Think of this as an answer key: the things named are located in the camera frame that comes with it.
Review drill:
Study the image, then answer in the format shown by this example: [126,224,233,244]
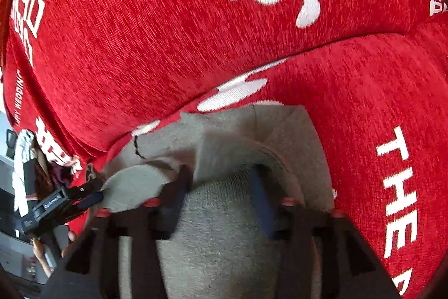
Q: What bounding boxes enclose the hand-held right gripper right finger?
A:
[250,164,401,299]

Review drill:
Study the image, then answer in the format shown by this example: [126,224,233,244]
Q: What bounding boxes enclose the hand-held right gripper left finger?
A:
[42,164,193,299]

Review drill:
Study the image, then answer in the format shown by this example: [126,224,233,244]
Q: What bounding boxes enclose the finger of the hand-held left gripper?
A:
[74,179,104,197]
[78,191,106,210]

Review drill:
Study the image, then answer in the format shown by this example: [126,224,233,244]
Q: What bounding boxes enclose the grey knit sweater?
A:
[87,103,337,299]

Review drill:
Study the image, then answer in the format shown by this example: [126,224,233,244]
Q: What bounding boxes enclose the person's left hand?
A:
[32,231,77,277]

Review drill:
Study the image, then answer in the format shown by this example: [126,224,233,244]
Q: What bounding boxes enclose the dark patterned cloth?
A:
[33,141,75,195]

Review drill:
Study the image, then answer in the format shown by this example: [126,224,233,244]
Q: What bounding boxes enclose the pale grey-green cloth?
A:
[12,129,40,216]

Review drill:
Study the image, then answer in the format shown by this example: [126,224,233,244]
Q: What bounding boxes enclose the red printed sofa cover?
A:
[0,0,448,299]

